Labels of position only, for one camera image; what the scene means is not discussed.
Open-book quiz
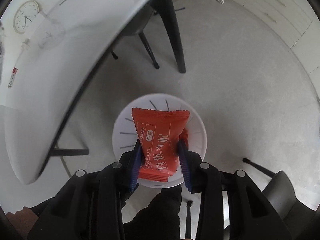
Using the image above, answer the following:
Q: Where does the red snack packet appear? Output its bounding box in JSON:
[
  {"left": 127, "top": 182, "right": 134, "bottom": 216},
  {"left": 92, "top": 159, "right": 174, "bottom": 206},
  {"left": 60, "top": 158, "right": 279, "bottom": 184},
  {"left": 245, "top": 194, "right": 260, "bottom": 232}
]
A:
[{"left": 132, "top": 108, "right": 190, "bottom": 183}]

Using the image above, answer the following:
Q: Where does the white round trash bin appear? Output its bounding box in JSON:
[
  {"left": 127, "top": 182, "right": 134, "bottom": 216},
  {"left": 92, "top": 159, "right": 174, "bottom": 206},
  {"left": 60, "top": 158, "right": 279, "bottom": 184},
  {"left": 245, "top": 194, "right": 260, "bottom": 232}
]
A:
[{"left": 112, "top": 93, "right": 207, "bottom": 189}]

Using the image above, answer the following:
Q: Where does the black table leg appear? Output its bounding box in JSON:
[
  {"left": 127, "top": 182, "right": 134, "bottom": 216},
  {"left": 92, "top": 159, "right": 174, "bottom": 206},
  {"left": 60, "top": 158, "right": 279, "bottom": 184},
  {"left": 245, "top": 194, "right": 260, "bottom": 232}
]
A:
[{"left": 50, "top": 148, "right": 89, "bottom": 157}]

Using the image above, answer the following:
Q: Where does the grey dining chair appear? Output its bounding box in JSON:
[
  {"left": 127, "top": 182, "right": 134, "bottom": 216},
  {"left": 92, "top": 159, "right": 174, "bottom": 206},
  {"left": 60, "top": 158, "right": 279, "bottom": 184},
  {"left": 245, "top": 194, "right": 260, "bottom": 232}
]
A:
[{"left": 120, "top": 0, "right": 187, "bottom": 75}]

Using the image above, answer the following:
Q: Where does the beige drawer cabinet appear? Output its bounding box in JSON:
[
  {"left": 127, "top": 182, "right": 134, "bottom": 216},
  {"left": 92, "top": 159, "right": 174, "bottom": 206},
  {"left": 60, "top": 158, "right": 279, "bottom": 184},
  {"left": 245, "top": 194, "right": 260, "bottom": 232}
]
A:
[{"left": 243, "top": 0, "right": 320, "bottom": 74}]

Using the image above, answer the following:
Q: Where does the white round wall clock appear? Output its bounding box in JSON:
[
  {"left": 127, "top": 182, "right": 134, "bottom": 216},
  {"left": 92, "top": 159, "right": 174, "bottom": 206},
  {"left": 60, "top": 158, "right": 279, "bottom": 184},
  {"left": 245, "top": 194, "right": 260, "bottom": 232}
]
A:
[{"left": 13, "top": 0, "right": 40, "bottom": 34}]

